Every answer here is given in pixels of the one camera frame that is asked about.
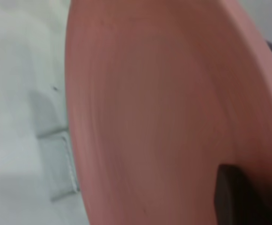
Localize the silver wire plate rack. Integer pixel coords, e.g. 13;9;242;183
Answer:
37;127;81;202

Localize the pink plate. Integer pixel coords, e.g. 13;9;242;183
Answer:
64;0;272;225

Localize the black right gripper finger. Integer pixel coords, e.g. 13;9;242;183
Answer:
214;164;272;225

